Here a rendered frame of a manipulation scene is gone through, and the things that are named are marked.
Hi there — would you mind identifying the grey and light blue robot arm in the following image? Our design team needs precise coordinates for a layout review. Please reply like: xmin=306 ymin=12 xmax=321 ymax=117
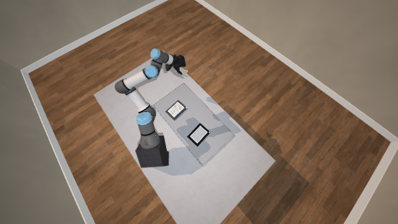
xmin=115 ymin=49 xmax=173 ymax=149

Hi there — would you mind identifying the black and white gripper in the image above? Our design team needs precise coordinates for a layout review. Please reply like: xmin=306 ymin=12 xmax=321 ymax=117
xmin=169 ymin=54 xmax=188 ymax=77

